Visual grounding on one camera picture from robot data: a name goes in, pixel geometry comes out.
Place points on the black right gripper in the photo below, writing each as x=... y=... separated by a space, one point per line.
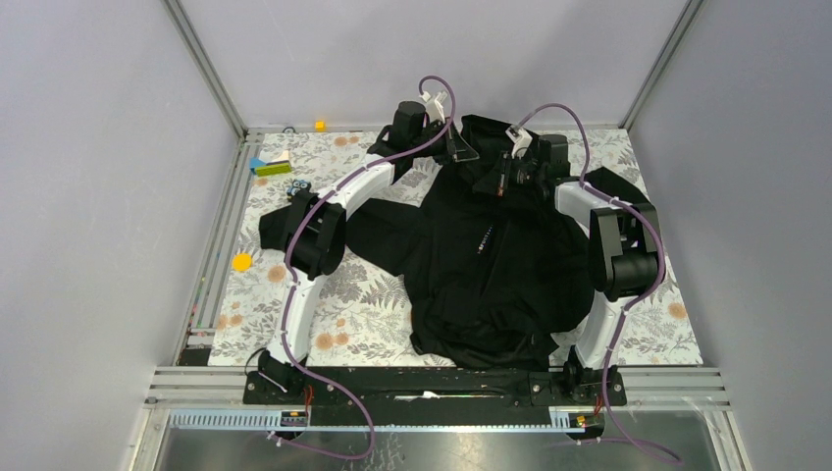
x=495 y=182

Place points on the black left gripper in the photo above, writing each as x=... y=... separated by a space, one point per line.
x=450 y=139

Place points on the black zip-up jacket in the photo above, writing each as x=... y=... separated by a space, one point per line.
x=490 y=279

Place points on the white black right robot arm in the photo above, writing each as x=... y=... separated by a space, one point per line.
x=626 y=262

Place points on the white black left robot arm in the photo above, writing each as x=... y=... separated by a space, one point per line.
x=313 y=236

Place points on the small black blue toy car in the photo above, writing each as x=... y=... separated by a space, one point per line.
x=296 y=186

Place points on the green purple toy block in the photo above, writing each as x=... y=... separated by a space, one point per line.
x=273 y=165

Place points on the yellow round disc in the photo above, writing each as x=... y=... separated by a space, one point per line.
x=242 y=262

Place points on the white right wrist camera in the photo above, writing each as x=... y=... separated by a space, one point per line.
x=522 y=141

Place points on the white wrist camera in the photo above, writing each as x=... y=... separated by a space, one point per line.
x=522 y=141
x=433 y=104

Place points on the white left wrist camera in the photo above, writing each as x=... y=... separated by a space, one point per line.
x=433 y=104

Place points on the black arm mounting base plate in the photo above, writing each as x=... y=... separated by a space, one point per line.
x=444 y=397

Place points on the aluminium corner frame post right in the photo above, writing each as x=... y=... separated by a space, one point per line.
x=688 y=15

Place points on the aluminium corner frame post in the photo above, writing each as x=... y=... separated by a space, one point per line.
x=688 y=15
x=195 y=48

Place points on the aluminium front rail frame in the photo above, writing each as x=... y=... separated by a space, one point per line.
x=211 y=398

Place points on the aluminium corner frame post left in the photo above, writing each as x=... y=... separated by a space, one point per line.
x=195 y=48

